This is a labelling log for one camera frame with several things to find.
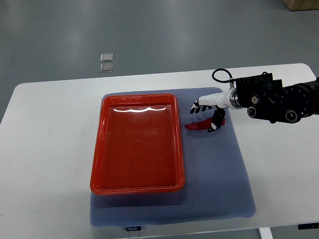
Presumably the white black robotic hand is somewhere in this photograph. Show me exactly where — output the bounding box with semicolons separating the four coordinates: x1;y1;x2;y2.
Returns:
190;88;242;126

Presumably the red chili pepper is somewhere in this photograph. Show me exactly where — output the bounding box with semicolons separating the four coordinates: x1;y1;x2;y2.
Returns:
185;117;225;132

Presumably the red plastic tray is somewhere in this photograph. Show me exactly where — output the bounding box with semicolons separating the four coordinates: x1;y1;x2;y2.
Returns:
90;94;185;196

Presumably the blue-grey textured mat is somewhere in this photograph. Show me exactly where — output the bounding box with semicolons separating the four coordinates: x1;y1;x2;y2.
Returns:
90;87;256;227

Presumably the cardboard box corner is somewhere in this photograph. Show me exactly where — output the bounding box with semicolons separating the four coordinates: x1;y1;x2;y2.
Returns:
283;0;319;11

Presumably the upper clear floor plate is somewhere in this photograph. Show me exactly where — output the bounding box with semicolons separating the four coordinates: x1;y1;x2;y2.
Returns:
100;53;113;62

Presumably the white table leg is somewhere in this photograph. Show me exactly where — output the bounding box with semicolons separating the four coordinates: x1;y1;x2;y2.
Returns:
259;227;273;239

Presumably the black table label right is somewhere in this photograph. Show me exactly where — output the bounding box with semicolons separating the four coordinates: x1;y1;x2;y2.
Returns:
298;223;319;230

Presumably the black table label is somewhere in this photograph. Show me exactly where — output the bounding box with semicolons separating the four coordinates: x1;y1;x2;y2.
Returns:
126;226;142;232
298;223;319;230

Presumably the black table label centre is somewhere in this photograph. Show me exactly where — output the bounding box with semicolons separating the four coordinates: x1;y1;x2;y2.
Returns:
126;226;142;232

